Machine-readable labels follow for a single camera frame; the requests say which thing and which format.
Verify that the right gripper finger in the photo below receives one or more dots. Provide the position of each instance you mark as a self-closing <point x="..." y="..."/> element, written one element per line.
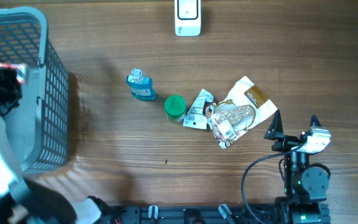
<point x="314" y="121"/>
<point x="275" y="130"/>

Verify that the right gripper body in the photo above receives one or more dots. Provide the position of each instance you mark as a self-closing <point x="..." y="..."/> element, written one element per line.
<point x="286" y="143"/>

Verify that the small red packet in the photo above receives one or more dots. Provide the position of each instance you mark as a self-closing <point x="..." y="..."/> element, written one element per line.
<point x="22" y="71"/>

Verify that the white box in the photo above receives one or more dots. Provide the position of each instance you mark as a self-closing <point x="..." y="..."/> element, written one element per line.
<point x="245" y="107"/>

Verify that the clear bag with printed card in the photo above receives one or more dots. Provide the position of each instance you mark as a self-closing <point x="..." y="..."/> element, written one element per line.
<point x="196" y="115"/>

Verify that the green lid jar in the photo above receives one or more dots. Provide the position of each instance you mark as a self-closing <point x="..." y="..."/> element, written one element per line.
<point x="175" y="108"/>

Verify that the blue mouthwash bottle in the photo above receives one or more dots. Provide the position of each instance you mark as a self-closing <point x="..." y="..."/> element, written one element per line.
<point x="141" y="85"/>

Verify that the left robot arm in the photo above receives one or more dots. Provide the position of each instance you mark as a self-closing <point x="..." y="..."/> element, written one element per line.
<point x="42" y="204"/>

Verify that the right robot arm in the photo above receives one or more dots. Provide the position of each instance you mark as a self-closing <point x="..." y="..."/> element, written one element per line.
<point x="305" y="184"/>

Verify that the white barcode scanner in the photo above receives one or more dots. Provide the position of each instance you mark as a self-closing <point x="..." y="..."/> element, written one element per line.
<point x="187" y="18"/>

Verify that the grey plastic mesh basket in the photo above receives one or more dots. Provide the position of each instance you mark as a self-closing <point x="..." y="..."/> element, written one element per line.
<point x="37" y="128"/>

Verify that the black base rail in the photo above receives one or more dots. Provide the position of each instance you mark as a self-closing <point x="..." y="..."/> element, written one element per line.
<point x="262" y="213"/>

